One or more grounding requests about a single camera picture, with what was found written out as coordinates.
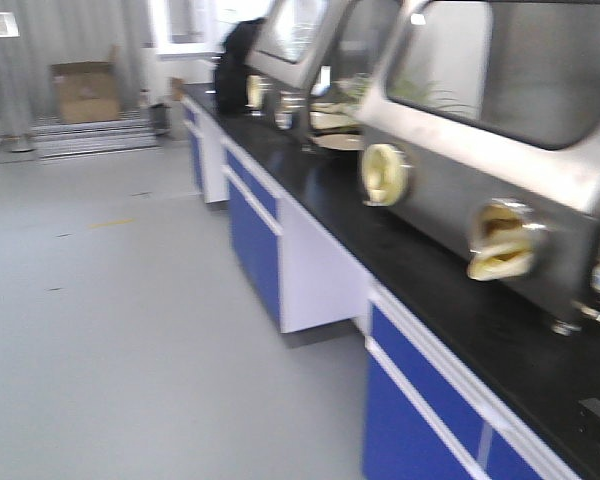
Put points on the steel glove box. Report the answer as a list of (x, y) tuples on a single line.
[(311, 65), (481, 129)]

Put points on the large cardboard box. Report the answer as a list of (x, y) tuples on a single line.
[(87, 91)]

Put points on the steel glove box far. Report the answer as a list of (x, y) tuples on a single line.
[(311, 65)]

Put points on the blue white lab cabinets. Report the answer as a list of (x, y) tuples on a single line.
[(427, 414)]

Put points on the steel floor grating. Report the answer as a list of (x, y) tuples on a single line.
[(53, 139)]

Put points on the steel glove box near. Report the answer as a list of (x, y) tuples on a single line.
[(481, 129)]

